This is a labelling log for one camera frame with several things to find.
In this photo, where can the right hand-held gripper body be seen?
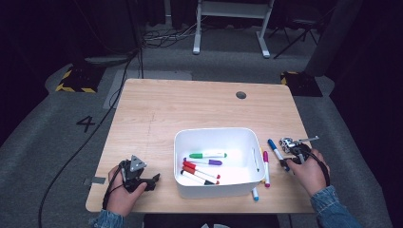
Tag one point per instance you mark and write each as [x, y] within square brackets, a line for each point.
[301, 151]

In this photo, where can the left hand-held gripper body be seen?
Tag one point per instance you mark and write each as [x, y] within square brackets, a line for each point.
[138, 164]

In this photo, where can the dark blue marker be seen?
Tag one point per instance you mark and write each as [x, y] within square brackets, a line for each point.
[272, 145]

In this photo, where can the yellow marker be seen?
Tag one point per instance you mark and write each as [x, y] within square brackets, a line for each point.
[263, 181]

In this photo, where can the orange-red marker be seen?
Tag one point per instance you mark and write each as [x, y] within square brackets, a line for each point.
[190, 170]

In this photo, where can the black marker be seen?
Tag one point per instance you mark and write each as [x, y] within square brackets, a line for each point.
[191, 176]

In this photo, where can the red marker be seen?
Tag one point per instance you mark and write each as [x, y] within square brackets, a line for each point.
[190, 165]

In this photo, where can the light blue marker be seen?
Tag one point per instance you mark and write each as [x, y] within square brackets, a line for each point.
[255, 196]

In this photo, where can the bright green marker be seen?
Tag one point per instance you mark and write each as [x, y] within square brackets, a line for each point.
[196, 155]

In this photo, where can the purple marker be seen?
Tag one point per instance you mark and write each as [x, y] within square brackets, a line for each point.
[215, 162]

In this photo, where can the white plastic storage box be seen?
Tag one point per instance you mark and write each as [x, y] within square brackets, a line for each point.
[218, 190]

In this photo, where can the person's right hand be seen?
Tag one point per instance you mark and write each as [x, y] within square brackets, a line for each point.
[309, 177]

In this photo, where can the person's left hand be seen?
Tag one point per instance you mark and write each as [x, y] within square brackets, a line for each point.
[122, 201]

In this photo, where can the grey tape piece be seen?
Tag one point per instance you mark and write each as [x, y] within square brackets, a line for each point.
[98, 180]

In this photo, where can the black seat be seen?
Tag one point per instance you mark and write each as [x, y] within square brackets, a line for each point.
[190, 220]

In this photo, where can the black yellow striped floor base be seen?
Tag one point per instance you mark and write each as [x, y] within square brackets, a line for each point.
[301, 85]
[79, 79]

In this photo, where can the small grey white object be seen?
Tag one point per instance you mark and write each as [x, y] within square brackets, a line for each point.
[220, 226]

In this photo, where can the round grey table grommet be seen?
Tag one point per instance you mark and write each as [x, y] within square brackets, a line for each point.
[240, 95]

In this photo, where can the grey stand base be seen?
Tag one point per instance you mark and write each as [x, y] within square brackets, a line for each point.
[107, 60]

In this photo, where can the grey padded column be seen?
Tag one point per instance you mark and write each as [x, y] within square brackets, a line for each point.
[332, 38]

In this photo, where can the black folding stand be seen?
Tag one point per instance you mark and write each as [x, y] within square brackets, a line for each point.
[301, 22]

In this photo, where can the white desk frame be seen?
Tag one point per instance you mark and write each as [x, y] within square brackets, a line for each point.
[233, 9]

